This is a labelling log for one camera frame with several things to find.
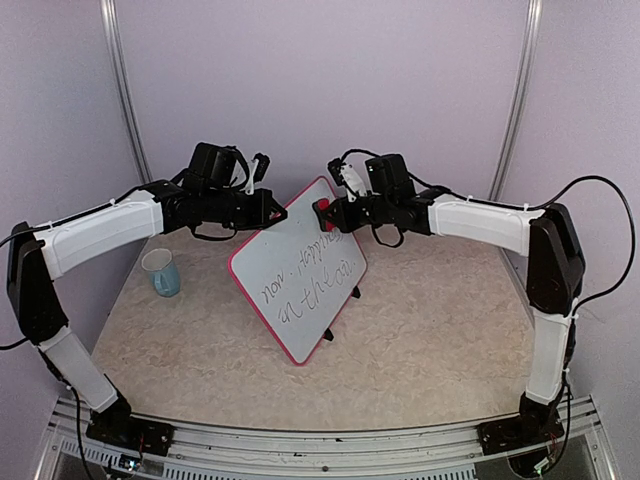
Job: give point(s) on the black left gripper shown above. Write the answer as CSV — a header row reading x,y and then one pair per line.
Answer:
x,y
262,216

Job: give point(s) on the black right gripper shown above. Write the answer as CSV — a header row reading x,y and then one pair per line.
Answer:
x,y
341,219

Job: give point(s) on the red black whiteboard eraser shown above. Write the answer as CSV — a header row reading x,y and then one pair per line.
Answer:
x,y
319,207

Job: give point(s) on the pink framed whiteboard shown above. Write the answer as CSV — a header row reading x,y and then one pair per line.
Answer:
x,y
296,277

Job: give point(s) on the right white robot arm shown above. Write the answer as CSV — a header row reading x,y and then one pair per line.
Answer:
x,y
542,238

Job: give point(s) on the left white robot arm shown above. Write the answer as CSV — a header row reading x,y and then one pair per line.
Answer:
x,y
219,186

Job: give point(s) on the light blue ceramic mug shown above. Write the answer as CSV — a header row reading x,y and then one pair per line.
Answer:
x,y
162,272

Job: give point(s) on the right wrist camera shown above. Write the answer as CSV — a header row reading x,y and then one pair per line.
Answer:
x,y
346,176

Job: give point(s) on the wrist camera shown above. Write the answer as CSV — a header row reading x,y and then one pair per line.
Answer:
x,y
346,176
257,170

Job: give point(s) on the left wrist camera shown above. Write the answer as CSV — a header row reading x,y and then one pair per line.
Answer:
x,y
257,170

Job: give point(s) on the front aluminium rail base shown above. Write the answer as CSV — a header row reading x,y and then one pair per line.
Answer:
x,y
206,451

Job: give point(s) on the left aluminium frame post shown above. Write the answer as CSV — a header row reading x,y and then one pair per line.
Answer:
x,y
115,47

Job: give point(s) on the aluminium frame post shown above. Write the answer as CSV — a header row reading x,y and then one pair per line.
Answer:
x,y
115,47
518,103

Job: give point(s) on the right aluminium frame post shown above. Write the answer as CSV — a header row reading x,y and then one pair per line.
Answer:
x,y
518,103

